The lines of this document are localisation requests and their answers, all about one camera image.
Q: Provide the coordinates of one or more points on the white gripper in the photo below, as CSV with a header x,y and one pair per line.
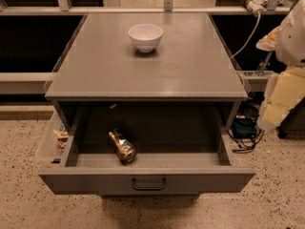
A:
x,y
292,40

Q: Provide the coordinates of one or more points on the grey open top drawer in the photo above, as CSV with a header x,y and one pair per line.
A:
x,y
185,143

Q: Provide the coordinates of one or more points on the grey metal cabinet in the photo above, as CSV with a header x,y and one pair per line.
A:
x,y
190,65

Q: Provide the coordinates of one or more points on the white ceramic bowl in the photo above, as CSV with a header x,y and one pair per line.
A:
x,y
145,37

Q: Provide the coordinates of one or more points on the small snack packets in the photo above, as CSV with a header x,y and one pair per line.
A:
x,y
62,137

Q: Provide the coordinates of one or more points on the clear plastic side bin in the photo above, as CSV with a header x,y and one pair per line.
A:
x,y
47,151

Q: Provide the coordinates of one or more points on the black drawer handle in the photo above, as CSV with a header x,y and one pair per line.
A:
x,y
149,185

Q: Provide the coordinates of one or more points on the grey metal rail shelf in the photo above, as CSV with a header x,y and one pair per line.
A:
x,y
25,83

